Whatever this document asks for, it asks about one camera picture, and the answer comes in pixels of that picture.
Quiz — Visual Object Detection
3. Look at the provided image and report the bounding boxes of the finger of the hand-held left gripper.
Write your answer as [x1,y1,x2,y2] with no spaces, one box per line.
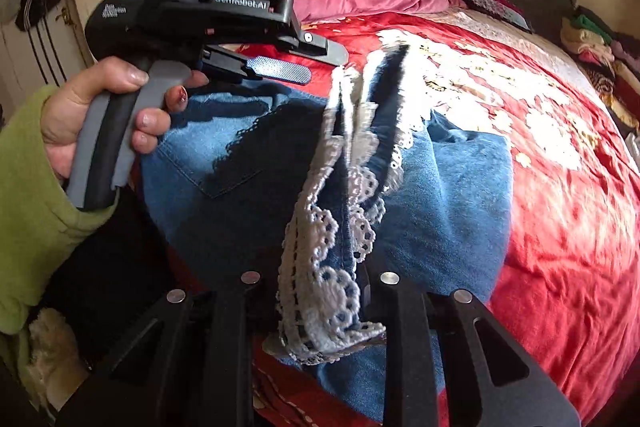
[279,23,349,66]
[201,47,313,86]

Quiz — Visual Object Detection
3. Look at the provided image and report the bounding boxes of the dark patterned pillow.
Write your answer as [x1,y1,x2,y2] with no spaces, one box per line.
[446,0,535,32]

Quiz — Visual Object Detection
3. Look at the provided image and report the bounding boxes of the beige fuzzy cloth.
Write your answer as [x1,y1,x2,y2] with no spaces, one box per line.
[22,306,91,410]

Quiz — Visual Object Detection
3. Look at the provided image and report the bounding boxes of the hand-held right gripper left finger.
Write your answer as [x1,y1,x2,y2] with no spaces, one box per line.
[55,270,262,427]

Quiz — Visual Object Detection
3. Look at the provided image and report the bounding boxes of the red floral blanket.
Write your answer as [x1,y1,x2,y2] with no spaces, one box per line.
[165,9,640,427]

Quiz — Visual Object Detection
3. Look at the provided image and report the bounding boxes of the pile of folded clothes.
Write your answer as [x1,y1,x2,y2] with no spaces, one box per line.
[559,6,640,140]

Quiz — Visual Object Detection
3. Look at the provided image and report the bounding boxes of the person's left forearm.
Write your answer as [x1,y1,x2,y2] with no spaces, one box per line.
[0,86,123,338]

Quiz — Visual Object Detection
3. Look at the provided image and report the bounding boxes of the dark hanging bags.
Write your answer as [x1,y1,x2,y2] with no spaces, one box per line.
[14,0,68,85]

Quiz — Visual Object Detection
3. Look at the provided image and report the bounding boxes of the person's left hand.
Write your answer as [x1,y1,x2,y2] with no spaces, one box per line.
[41,56,210,182]

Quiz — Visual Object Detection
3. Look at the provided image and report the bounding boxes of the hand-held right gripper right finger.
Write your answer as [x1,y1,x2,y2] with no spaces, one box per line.
[366,270,582,427]

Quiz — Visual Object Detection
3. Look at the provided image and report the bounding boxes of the blue denim lace-trimmed garment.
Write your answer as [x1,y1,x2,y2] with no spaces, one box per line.
[139,43,517,424]

